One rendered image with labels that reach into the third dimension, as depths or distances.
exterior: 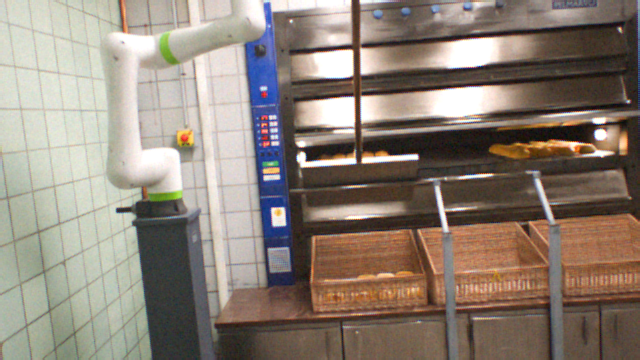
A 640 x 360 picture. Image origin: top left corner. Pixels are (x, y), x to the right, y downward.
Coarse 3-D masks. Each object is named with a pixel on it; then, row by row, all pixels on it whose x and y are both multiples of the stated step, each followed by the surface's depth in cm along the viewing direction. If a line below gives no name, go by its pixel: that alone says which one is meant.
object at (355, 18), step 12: (360, 0) 181; (360, 12) 184; (360, 24) 188; (360, 36) 193; (360, 48) 197; (360, 60) 202; (360, 72) 207; (360, 84) 212; (360, 96) 218; (360, 108) 224; (360, 120) 230; (360, 132) 237; (360, 144) 244
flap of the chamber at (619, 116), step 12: (516, 120) 283; (528, 120) 282; (540, 120) 282; (552, 120) 282; (564, 120) 281; (576, 120) 282; (588, 120) 285; (600, 120) 289; (612, 120) 292; (372, 132) 286; (384, 132) 286; (396, 132) 286; (408, 132) 285; (420, 132) 286; (432, 132) 288; (444, 132) 292; (456, 132) 296; (468, 132) 299; (480, 132) 301; (300, 144) 299; (312, 144) 302; (324, 144) 306
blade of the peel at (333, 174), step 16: (336, 160) 256; (352, 160) 256; (368, 160) 255; (384, 160) 254; (400, 160) 254; (416, 160) 254; (304, 176) 262; (320, 176) 263; (336, 176) 263; (352, 176) 264; (368, 176) 264; (384, 176) 264; (400, 176) 265; (336, 192) 275; (352, 192) 275; (368, 192) 276; (384, 192) 277; (400, 192) 277
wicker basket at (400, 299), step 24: (336, 240) 305; (360, 240) 304; (384, 240) 303; (408, 240) 303; (312, 264) 277; (336, 264) 303; (360, 264) 302; (384, 264) 301; (312, 288) 261; (336, 288) 261; (360, 288) 261; (384, 288) 260; (408, 288) 260
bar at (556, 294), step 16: (448, 176) 266; (464, 176) 265; (480, 176) 264; (496, 176) 264; (512, 176) 263; (528, 176) 264; (304, 192) 269; (320, 192) 269; (544, 208) 252; (448, 240) 246; (448, 256) 246; (560, 256) 244; (448, 272) 247; (560, 272) 245; (448, 288) 248; (560, 288) 246; (448, 304) 249; (560, 304) 247; (448, 320) 250; (560, 320) 248; (448, 336) 251; (560, 336) 249; (448, 352) 255; (560, 352) 250
